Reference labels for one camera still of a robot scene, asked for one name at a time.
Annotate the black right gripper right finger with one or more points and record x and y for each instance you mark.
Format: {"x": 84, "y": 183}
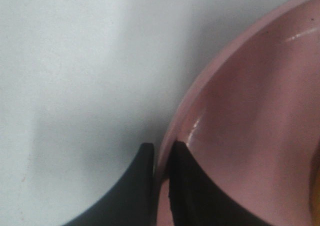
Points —
{"x": 194, "y": 198}

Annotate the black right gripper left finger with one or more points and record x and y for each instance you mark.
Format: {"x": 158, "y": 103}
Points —
{"x": 128, "y": 202}

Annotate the pink round plate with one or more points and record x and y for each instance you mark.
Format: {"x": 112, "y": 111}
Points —
{"x": 251, "y": 119}

